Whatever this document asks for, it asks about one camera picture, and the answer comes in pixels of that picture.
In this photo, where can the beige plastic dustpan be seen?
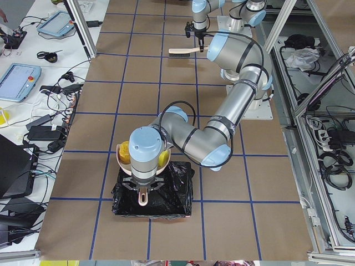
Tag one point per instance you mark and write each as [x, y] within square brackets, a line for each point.
[132, 172]

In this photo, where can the blue teach pendant far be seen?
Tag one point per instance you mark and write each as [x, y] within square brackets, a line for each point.
[57, 26]

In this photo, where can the black scissors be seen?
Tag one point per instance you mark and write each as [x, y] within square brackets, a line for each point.
[51, 57]

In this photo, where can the black laptop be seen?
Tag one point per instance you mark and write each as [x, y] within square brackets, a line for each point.
[17, 165]

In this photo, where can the bin with black bag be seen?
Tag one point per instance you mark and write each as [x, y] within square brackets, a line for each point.
[172, 200]

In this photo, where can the black power adapter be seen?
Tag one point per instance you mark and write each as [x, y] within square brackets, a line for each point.
[46, 133]

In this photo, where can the black brush-side gripper body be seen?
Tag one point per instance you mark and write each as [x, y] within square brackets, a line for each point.
[199, 34]

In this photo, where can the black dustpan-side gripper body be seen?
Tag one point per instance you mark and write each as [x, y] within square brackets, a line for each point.
[143, 185]

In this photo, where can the yellow green sponge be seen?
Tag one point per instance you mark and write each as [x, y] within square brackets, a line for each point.
[163, 158]

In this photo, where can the blue teach pendant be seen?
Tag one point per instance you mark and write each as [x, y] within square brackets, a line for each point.
[18, 81]
[57, 26]

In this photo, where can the crumpled white paper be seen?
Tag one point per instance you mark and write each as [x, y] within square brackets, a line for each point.
[304, 59]

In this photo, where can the blue teach pendant near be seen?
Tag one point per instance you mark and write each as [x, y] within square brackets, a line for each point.
[18, 81]

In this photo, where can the aluminium frame post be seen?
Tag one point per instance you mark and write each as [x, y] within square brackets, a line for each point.
[77, 17]

